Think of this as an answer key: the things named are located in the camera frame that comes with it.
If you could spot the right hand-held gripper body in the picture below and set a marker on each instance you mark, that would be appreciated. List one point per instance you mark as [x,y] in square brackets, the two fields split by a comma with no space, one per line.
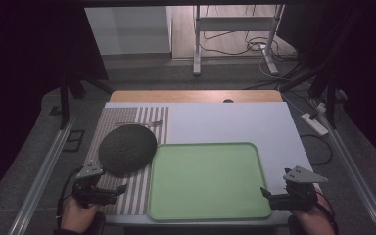
[298,192]

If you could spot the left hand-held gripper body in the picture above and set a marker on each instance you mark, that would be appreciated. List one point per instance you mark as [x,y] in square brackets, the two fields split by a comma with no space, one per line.
[91,192]

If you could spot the person's left hand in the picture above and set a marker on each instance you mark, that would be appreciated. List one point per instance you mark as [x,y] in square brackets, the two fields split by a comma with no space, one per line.
[76,217]

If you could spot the person's right hand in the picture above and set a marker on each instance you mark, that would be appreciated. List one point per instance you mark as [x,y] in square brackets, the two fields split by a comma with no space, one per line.
[311,220]

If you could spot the grey striped placemat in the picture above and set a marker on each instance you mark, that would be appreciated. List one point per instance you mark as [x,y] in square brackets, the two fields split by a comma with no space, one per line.
[133,192]

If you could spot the white power strip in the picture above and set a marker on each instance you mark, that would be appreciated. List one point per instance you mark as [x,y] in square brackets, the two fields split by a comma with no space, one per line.
[314,124]

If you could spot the green plastic tray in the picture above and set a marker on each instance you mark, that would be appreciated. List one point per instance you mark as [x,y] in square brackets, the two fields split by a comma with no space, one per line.
[207,181]

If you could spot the white table cover board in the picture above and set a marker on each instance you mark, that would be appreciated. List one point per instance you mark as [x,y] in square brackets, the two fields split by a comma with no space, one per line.
[235,124]

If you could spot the white plug adapter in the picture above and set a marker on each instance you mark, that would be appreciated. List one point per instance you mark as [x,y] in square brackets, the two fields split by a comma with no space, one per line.
[321,107]

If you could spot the wooden table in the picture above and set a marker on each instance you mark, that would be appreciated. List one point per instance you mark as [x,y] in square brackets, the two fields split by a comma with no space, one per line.
[176,96]

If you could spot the white cabinet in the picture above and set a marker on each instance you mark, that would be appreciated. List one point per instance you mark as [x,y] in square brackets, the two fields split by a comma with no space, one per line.
[127,31]

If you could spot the aluminium floor rail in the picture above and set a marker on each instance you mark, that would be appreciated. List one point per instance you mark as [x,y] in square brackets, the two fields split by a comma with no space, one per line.
[355,173]
[42,173]

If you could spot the black floor frame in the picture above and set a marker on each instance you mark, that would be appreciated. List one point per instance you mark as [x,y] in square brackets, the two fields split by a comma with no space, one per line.
[73,141]

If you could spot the white desk frame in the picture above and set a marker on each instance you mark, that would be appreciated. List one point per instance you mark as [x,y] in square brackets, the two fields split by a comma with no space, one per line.
[231,23]

